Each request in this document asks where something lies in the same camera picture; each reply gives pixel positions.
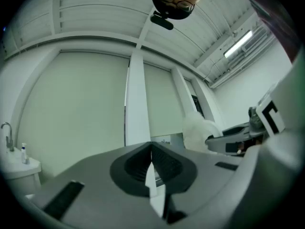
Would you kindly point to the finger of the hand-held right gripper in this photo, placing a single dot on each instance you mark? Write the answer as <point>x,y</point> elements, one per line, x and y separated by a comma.
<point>216,145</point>

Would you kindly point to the white sink cabinet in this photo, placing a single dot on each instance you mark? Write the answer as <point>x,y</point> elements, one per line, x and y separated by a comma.
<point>21,173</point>

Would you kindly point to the fluorescent ceiling light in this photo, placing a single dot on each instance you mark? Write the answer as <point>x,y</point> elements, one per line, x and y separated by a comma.
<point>238,44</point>

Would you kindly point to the black head camera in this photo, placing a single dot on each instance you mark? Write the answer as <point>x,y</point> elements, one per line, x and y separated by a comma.
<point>162,23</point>

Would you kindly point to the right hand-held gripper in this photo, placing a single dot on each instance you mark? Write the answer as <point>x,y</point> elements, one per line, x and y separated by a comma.
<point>288,99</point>

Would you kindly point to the person's red shirt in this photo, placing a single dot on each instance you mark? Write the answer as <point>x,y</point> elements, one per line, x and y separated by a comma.
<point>274,15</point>

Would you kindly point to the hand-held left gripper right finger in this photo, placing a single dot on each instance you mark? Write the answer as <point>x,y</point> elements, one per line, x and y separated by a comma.
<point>205,187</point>

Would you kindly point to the large white roller blind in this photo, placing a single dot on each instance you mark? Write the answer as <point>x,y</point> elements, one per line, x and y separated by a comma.
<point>71,108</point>

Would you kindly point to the white fluffy duster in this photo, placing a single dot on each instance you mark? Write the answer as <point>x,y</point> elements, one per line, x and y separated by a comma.
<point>197,132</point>

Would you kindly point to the medium white roller blind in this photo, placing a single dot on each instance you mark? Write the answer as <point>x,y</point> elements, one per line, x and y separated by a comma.
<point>162,104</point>

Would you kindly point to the small white roller blind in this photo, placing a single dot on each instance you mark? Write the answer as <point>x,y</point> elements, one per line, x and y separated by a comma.
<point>190,87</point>

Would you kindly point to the chrome faucet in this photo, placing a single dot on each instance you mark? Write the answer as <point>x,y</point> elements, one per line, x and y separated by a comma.
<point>10,142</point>

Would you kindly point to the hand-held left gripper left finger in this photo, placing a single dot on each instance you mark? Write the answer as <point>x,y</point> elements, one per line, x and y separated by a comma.
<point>95,190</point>

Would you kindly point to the small white bottle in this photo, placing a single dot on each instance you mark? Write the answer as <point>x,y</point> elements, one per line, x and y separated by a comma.
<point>24,154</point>

